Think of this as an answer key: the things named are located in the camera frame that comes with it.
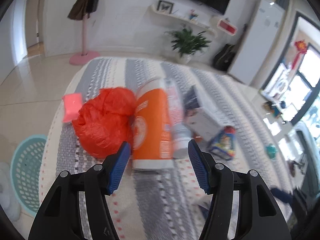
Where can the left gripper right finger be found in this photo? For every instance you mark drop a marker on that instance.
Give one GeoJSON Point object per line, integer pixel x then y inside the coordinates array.
{"type": "Point", "coordinates": [259, 216]}

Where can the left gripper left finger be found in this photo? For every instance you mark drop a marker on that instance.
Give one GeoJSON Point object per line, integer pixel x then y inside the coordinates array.
{"type": "Point", "coordinates": [76, 200]}

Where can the teal wrapper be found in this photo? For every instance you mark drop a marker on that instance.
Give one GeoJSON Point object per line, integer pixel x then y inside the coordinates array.
{"type": "Point", "coordinates": [271, 151]}

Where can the red plastic bag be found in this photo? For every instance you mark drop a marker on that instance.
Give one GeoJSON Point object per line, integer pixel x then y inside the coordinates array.
{"type": "Point", "coordinates": [105, 122]}

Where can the white cardboard box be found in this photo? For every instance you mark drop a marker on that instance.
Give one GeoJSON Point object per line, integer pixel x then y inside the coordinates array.
{"type": "Point", "coordinates": [202, 115]}

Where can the pink white tube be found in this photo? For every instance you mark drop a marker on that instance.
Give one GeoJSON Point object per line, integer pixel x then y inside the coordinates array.
{"type": "Point", "coordinates": [180, 134]}

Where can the orange cylindrical container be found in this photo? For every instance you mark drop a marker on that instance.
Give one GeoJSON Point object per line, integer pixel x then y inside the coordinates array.
{"type": "Point", "coordinates": [152, 149]}

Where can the teal plastic basket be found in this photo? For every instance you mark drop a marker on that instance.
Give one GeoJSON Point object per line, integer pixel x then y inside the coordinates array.
{"type": "Point", "coordinates": [24, 172]}

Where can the pink sticky note pad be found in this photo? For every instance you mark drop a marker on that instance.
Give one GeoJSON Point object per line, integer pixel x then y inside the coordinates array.
{"type": "Point", "coordinates": [72, 105]}

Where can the pink coat stand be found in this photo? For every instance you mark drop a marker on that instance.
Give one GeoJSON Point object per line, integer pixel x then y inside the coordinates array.
{"type": "Point", "coordinates": [85, 55]}

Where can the black guitar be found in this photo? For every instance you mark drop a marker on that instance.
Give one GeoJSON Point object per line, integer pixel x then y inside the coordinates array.
{"type": "Point", "coordinates": [223, 59]}

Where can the white refrigerator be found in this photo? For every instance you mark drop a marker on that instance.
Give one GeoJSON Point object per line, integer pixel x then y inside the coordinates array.
{"type": "Point", "coordinates": [257, 41]}

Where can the green potted plant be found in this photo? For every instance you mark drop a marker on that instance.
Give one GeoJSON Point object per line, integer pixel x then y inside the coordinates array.
{"type": "Point", "coordinates": [186, 43]}

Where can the brown bag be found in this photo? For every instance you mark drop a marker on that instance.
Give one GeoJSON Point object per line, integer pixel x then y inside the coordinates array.
{"type": "Point", "coordinates": [78, 10]}

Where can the small figurine on shelf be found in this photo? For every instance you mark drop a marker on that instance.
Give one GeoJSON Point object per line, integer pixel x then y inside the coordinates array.
{"type": "Point", "coordinates": [193, 16]}

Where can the black handbag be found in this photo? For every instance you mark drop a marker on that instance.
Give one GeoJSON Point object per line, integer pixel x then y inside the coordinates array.
{"type": "Point", "coordinates": [92, 6]}

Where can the red white wall box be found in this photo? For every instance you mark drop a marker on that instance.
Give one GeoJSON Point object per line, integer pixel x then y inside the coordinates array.
{"type": "Point", "coordinates": [227, 27]}

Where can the white curved wall shelf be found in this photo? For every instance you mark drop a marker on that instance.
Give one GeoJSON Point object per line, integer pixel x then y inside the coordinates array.
{"type": "Point", "coordinates": [185, 20]}

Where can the butterfly picture frame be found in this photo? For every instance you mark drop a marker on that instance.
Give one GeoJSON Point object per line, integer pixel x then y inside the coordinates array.
{"type": "Point", "coordinates": [165, 6]}

